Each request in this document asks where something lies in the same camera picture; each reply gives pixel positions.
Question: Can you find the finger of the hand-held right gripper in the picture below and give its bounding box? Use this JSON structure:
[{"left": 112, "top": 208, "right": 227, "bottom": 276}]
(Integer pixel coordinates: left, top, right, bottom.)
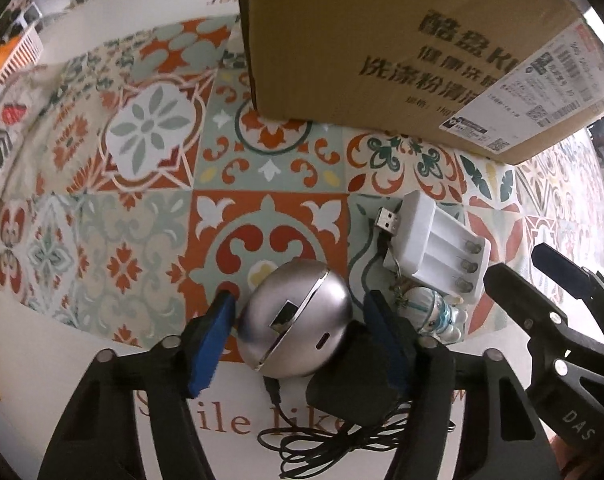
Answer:
[
  {"left": 483, "top": 262, "right": 572, "bottom": 356},
  {"left": 530, "top": 242, "right": 604, "bottom": 333}
]

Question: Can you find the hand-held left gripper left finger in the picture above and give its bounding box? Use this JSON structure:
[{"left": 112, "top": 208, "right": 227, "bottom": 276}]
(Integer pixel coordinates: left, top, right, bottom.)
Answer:
[{"left": 36, "top": 291, "right": 237, "bottom": 480}]

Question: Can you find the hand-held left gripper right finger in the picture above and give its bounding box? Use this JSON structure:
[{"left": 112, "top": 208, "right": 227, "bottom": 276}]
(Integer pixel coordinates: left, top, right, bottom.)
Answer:
[{"left": 363, "top": 290, "right": 555, "bottom": 480}]

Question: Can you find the silver egg-shaped device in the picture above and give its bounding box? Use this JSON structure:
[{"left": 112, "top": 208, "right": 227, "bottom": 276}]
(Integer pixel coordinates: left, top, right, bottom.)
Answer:
[{"left": 237, "top": 260, "right": 353, "bottom": 380}]

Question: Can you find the brown cardboard box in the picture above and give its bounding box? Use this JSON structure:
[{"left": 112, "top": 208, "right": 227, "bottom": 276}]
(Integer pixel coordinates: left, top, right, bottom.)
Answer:
[{"left": 236, "top": 0, "right": 604, "bottom": 166}]

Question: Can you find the white battery charger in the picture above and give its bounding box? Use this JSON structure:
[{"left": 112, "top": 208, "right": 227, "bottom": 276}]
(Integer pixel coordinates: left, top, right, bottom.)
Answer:
[{"left": 382, "top": 190, "right": 492, "bottom": 301}]

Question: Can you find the tile patterned table mat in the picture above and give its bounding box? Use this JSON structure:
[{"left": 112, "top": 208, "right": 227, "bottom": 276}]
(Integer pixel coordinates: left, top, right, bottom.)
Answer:
[{"left": 0, "top": 0, "right": 604, "bottom": 480}]

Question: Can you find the floral fabric tissue box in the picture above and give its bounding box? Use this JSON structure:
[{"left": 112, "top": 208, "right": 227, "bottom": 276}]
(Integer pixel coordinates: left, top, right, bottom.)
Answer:
[{"left": 0, "top": 71, "right": 37, "bottom": 196}]

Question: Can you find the white fruit basket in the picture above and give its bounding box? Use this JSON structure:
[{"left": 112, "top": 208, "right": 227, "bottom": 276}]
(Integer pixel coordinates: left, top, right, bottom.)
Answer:
[{"left": 0, "top": 7, "right": 45, "bottom": 86}]

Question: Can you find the black power adapter with cable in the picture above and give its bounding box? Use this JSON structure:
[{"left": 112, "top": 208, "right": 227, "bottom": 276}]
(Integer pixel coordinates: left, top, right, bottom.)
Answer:
[{"left": 257, "top": 320, "right": 463, "bottom": 480}]

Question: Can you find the small figurine keychain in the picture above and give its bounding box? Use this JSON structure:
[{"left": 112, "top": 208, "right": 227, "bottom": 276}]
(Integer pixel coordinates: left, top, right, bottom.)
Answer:
[{"left": 392, "top": 280, "right": 470, "bottom": 346}]

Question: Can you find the black usb cable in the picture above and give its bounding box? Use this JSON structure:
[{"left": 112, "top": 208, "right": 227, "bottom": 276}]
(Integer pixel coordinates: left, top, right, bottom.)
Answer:
[{"left": 371, "top": 206, "right": 403, "bottom": 261}]

